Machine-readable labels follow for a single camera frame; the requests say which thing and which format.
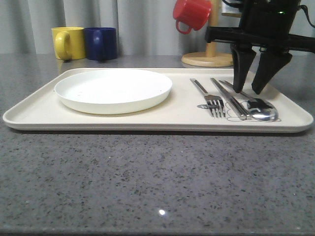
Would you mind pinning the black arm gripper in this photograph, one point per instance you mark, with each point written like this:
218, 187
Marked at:
263, 23

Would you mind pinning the silver metal spoon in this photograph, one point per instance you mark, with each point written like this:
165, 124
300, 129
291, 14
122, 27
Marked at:
260, 109

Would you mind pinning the silver metal fork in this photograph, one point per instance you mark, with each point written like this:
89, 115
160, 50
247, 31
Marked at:
215, 103

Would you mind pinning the white round plate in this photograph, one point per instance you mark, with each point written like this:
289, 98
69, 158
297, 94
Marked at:
113, 91

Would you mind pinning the wooden mug tree stand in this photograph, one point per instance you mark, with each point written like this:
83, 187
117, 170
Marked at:
210, 58

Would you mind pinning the red mug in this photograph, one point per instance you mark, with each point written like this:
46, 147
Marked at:
191, 14

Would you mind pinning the dark blue mug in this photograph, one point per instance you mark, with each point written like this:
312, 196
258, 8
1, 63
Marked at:
100, 43

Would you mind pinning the yellow mug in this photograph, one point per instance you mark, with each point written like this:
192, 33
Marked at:
69, 43

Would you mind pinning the cream rabbit serving tray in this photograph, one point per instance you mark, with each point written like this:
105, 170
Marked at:
183, 110

